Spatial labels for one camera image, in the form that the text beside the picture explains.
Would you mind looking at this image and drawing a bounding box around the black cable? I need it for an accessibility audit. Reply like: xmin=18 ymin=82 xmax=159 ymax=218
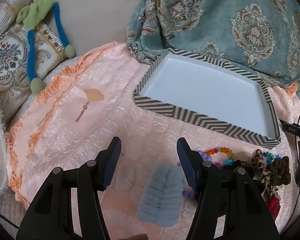
xmin=0 ymin=211 xmax=19 ymax=230

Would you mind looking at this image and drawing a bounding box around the teal damask blanket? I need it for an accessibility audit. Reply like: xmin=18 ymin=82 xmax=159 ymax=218
xmin=126 ymin=0 xmax=300 ymax=95

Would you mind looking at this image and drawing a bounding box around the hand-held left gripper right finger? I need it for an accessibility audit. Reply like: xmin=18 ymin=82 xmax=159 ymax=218
xmin=177 ymin=137 xmax=282 ymax=240

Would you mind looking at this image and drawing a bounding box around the beige quilted mat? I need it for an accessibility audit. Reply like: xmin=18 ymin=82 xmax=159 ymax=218
xmin=0 ymin=180 xmax=28 ymax=230

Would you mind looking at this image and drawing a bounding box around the striped beige cushion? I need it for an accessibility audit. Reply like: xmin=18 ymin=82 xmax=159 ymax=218
xmin=0 ymin=0 xmax=73 ymax=39

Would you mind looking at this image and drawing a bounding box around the brown scrunchie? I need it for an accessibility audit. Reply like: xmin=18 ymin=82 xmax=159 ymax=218
xmin=266 ymin=156 xmax=292 ymax=187

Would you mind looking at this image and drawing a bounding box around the multicolour bead bracelet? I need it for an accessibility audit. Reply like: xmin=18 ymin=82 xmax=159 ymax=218
xmin=262 ymin=151 xmax=283 ymax=160

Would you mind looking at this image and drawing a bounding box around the purple bead bracelet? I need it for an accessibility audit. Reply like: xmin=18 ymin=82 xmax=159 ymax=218
xmin=177 ymin=162 xmax=197 ymax=198

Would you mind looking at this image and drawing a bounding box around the red hair bow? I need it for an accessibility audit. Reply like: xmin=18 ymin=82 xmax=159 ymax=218
xmin=266 ymin=196 xmax=282 ymax=220

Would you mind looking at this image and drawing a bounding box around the peach quilted blanket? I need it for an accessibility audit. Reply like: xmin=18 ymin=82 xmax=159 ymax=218
xmin=4 ymin=41 xmax=300 ymax=240

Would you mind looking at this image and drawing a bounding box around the green and blue plush toy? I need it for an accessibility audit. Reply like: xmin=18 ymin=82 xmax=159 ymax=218
xmin=16 ymin=0 xmax=77 ymax=93

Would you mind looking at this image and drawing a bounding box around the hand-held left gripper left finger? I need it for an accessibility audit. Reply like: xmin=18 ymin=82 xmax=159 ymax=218
xmin=16 ymin=136 xmax=122 ymax=240

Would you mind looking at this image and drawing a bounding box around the rainbow bead bracelet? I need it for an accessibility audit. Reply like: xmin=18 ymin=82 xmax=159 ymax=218
xmin=198 ymin=147 xmax=234 ymax=168

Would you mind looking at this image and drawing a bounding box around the leopard print hair bow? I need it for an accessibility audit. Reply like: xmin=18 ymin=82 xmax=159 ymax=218
xmin=251 ymin=149 xmax=282 ymax=205

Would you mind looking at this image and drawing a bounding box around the floral embroidered cushion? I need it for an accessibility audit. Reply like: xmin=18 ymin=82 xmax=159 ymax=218
xmin=0 ymin=22 xmax=65 ymax=123

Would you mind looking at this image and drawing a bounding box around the light blue fluffy scrunchie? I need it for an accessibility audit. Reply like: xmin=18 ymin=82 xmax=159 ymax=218
xmin=137 ymin=162 xmax=185 ymax=228

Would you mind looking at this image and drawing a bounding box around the striped edge white box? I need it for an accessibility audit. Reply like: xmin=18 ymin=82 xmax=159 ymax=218
xmin=133 ymin=49 xmax=282 ymax=148

